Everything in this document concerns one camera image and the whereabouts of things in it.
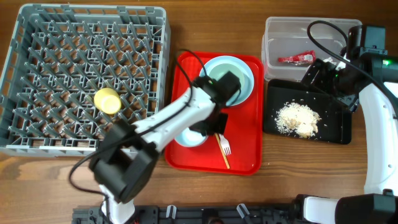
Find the pile of rice scraps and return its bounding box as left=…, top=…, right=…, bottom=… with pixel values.
left=274, top=103, right=321, bottom=138

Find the red plastic tray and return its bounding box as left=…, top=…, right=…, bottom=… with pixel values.
left=164, top=54, right=264, bottom=175

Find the clear plastic bin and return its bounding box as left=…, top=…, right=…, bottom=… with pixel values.
left=261, top=17, right=362, bottom=82

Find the white napkin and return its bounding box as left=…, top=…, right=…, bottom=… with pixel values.
left=323, top=57, right=346, bottom=70

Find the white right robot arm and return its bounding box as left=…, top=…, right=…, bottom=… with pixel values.
left=296, top=53, right=397, bottom=223

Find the light blue plate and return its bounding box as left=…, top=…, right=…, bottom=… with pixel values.
left=199, top=55, right=254, bottom=106

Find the red sauce packet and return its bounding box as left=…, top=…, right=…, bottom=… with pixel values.
left=278, top=50, right=316, bottom=65

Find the white plastic fork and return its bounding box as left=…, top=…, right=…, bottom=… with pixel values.
left=218, top=134, right=231, bottom=156

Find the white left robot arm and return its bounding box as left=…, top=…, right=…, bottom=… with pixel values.
left=89, top=86, right=229, bottom=223

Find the yellow cup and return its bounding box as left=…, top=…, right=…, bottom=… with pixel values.
left=94, top=88, right=122, bottom=114

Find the black food waste tray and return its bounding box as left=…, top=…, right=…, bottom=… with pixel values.
left=263, top=79, right=352, bottom=144

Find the light green bowl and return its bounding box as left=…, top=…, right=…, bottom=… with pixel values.
left=208, top=63, right=245, bottom=106

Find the grey plastic dishwasher rack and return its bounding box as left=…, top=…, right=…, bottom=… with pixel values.
left=1, top=4, right=171, bottom=157

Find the small light blue bowl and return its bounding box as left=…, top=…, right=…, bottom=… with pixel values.
left=174, top=128, right=208, bottom=147

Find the wooden chopstick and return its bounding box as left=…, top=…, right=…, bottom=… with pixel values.
left=214, top=134, right=230, bottom=169

